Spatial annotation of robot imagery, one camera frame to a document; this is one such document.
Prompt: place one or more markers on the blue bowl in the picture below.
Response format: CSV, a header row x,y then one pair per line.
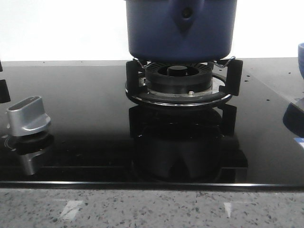
x,y
301,58

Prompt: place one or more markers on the blue pot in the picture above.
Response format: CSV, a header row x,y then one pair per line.
x,y
180,31

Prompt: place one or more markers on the right gas burner head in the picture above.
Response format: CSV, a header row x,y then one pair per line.
x,y
171,79

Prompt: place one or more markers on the black glass gas cooktop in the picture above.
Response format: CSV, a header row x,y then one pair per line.
x,y
99,139

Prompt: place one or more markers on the right black pan support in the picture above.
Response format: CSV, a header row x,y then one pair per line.
x,y
225,84

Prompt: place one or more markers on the black pan support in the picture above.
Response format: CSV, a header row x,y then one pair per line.
x,y
225,84
4,92

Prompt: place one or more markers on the silver stove control knob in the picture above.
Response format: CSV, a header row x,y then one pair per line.
x,y
28,117

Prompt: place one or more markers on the left black pan support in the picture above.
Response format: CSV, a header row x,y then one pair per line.
x,y
4,92

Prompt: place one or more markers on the wire pot stand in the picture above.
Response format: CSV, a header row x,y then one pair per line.
x,y
222,63

